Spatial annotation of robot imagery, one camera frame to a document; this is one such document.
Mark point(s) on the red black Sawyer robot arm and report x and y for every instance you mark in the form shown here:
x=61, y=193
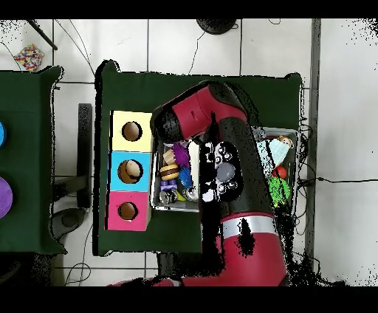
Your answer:
x=195, y=112

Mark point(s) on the shallow clear mesh bin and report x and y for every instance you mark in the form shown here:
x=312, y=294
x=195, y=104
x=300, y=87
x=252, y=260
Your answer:
x=155, y=195

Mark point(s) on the wooden box with three holes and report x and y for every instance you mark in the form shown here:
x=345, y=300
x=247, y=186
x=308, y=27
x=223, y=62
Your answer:
x=116, y=171

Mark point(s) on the purple spiky ball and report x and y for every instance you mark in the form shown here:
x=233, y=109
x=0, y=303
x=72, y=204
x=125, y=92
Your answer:
x=180, y=155

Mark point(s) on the blue spiky ball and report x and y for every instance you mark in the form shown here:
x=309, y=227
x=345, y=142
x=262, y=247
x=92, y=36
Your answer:
x=186, y=177

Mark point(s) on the brown wooden yo-yo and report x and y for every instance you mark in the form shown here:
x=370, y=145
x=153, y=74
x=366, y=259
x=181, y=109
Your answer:
x=169, y=172

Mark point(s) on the black white striped toy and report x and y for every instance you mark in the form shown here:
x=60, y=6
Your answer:
x=168, y=197

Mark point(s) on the mint green waffle cloth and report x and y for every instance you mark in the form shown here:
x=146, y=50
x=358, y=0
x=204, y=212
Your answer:
x=277, y=152

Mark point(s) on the dark green table cloth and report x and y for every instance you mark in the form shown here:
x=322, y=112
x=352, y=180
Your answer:
x=130, y=88

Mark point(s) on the red ball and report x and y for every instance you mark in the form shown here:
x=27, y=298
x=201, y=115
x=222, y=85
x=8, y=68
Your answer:
x=280, y=172

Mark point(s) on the green spiky rubber ball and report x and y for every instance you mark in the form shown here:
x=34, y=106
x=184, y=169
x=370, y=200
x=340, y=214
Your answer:
x=280, y=190

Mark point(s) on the black upright panel stand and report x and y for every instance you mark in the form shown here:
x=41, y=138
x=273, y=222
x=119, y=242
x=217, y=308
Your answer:
x=85, y=153

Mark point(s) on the black round floor base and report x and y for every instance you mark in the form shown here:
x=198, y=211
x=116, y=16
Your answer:
x=215, y=25

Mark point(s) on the dark green side table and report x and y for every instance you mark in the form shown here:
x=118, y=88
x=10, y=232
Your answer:
x=29, y=147

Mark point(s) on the blue round disc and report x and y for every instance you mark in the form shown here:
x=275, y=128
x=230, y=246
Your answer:
x=2, y=134

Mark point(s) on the multicoloured speckled toy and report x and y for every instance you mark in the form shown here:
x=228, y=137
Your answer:
x=28, y=57

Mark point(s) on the purple round disc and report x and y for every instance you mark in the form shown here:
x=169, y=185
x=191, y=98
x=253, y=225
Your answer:
x=3, y=198

